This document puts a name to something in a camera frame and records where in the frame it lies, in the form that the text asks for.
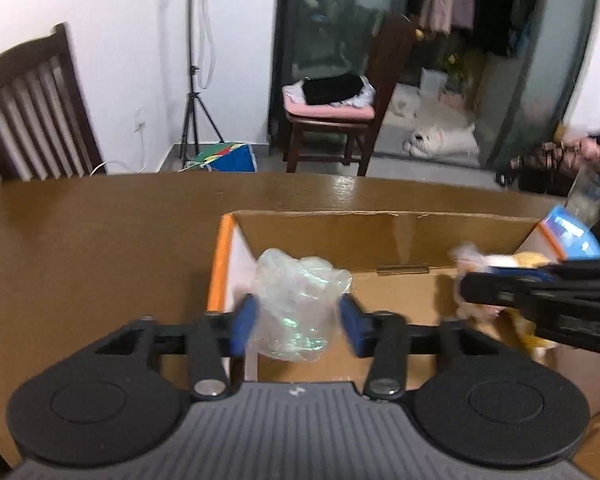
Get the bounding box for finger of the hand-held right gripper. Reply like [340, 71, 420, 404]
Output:
[517, 302, 600, 359]
[459, 259, 600, 308]

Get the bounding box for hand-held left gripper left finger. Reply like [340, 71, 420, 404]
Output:
[97, 294, 261, 401]

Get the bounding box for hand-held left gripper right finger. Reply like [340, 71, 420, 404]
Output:
[337, 292, 491, 402]

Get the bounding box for yellow plush toy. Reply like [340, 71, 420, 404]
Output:
[452, 242, 563, 362]

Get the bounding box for clear plastic bag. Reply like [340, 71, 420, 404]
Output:
[250, 247, 354, 363]

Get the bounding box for orange cardboard box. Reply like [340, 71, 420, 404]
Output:
[207, 210, 600, 428]

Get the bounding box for blue tissue pack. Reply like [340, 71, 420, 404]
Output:
[537, 205, 600, 262]

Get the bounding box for dark patterned bag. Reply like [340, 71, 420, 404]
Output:
[495, 139, 583, 196]

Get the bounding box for white fluffy dog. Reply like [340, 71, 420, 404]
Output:
[402, 122, 481, 159]

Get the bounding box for colourful blue bag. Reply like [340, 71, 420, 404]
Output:
[186, 142, 259, 174]

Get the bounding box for pink seat cushion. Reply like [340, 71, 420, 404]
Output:
[282, 99, 377, 122]

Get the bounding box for white box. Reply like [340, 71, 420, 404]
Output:
[420, 67, 449, 97]

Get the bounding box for black tripod stand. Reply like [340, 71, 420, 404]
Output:
[179, 0, 226, 171]

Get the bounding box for white crumpled cloth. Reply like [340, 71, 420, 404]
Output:
[282, 77, 377, 109]

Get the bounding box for black folded cloth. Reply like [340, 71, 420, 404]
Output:
[302, 72, 364, 106]

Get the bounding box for hanging dark clothes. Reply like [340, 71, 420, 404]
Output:
[474, 0, 542, 57]

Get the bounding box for glass sliding door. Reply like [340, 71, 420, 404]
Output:
[267, 0, 600, 171]

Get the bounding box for dark wooden slatted chair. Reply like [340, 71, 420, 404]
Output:
[0, 22, 107, 184]

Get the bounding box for white cable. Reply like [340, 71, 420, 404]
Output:
[91, 159, 148, 176]

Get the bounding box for white hanging hose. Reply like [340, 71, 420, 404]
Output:
[199, 0, 219, 89]

